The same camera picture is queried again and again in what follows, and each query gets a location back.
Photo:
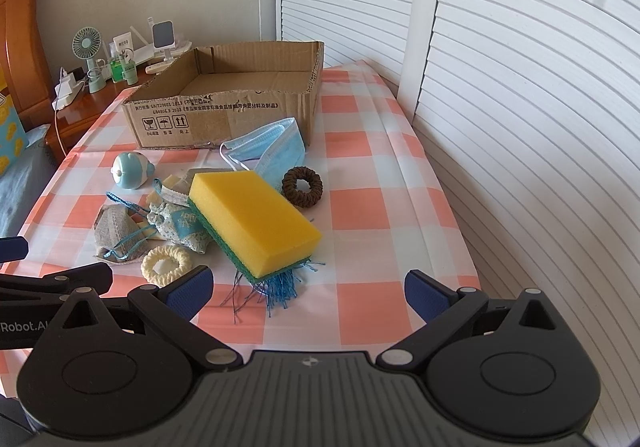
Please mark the cream hair scrunchie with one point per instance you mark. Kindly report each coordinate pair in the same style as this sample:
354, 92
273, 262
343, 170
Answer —
165, 264

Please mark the blue face mask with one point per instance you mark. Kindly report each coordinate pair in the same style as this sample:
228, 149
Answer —
270, 150

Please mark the yellow cleaning cloth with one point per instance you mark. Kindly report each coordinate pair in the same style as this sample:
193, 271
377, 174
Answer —
178, 183

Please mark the cardboard box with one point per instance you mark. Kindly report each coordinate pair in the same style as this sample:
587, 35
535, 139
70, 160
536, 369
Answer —
215, 93

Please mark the white phone stand mirror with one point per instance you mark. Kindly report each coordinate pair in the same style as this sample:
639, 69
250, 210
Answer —
163, 38

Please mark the green bottle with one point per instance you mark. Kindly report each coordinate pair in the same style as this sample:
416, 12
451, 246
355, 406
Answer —
116, 70

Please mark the white remote control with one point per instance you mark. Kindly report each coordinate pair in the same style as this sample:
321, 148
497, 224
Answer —
157, 68

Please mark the white power strip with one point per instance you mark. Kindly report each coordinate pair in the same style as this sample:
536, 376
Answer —
67, 90

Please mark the white router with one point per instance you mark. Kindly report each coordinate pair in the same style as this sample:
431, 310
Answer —
147, 52

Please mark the wooden nightstand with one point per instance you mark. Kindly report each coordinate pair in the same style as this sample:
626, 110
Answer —
72, 122

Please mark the light blue round toy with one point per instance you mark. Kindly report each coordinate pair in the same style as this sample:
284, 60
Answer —
131, 170

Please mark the blue grey bedsheet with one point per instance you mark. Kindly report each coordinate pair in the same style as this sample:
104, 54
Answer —
22, 185

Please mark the mint handheld fan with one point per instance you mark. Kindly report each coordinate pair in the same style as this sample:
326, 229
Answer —
86, 44

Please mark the brown hair scrunchie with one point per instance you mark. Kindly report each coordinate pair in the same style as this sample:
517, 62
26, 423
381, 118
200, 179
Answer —
302, 187

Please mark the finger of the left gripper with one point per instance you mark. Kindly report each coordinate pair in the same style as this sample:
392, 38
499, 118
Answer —
13, 249

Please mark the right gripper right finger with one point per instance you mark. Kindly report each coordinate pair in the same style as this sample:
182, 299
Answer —
448, 315

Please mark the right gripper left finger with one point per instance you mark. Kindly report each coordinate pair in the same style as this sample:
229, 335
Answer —
167, 312

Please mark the floral blue sachet pouch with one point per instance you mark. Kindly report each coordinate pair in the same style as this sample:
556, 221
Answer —
174, 219

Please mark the checked pink white tablecloth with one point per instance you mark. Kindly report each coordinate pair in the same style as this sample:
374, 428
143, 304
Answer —
382, 214

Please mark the mint green tube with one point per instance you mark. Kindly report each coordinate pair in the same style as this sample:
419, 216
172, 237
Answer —
129, 68

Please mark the grey mesh pouch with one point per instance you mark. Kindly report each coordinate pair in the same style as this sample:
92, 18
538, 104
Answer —
119, 238

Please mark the yellow blue snack bag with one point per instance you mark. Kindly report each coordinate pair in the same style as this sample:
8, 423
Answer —
13, 138

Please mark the wooden bed headboard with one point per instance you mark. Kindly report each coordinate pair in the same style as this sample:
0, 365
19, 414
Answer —
25, 73

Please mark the white louvered door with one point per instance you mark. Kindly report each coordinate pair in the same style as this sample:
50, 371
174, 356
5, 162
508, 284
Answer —
529, 113

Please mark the yellow green sponge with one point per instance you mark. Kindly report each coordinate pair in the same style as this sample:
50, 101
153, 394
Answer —
261, 232

